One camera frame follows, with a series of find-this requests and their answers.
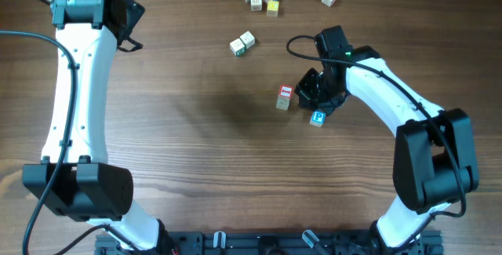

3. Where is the blue letter P block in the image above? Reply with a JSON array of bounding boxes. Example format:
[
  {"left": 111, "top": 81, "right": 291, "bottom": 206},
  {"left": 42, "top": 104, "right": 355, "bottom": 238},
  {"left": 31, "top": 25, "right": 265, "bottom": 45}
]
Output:
[{"left": 309, "top": 111, "right": 326, "bottom": 127}]

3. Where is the red letter I block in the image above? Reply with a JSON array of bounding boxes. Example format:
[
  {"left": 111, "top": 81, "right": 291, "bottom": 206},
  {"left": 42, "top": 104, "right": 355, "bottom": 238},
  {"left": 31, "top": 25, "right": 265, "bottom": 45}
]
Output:
[{"left": 278, "top": 85, "right": 294, "bottom": 99}]

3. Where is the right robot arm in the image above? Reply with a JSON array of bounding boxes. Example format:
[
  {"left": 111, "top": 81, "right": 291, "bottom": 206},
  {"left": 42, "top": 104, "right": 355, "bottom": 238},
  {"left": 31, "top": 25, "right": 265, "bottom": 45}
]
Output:
[{"left": 295, "top": 26, "right": 479, "bottom": 254}]

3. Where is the red letter A block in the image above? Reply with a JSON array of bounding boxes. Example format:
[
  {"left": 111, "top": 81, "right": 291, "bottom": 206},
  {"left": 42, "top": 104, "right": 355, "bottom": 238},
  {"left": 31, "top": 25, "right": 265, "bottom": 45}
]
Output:
[{"left": 276, "top": 97, "right": 290, "bottom": 111}]

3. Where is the yellow block middle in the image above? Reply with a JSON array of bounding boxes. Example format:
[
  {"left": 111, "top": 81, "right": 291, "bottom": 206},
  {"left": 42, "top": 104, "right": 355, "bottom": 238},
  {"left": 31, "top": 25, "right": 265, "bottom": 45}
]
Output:
[{"left": 267, "top": 0, "right": 279, "bottom": 17}]

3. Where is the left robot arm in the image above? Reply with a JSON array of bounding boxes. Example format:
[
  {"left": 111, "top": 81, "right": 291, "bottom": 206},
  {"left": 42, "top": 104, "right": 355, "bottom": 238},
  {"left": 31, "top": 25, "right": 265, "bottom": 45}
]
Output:
[{"left": 22, "top": 0, "right": 175, "bottom": 254}]

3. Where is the white block brown drawing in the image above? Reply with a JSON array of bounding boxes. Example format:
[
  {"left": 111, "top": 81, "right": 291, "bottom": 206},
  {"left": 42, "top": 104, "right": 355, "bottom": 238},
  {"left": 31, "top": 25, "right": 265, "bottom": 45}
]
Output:
[{"left": 250, "top": 0, "right": 263, "bottom": 11}]

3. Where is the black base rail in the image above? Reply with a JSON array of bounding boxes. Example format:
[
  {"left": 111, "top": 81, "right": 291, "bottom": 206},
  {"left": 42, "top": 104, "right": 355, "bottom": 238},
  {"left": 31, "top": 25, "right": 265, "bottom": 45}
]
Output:
[{"left": 94, "top": 230, "right": 444, "bottom": 255}]

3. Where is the white block green side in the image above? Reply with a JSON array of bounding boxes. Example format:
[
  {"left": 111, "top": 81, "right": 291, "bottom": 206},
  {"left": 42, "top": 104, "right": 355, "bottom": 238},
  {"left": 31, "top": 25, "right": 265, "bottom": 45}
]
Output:
[{"left": 229, "top": 38, "right": 246, "bottom": 57}]

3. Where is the white plain wooden block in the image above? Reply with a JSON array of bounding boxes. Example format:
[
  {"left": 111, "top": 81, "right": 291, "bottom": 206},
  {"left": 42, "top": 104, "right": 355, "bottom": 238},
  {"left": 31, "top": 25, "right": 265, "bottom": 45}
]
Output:
[{"left": 239, "top": 31, "right": 256, "bottom": 49}]

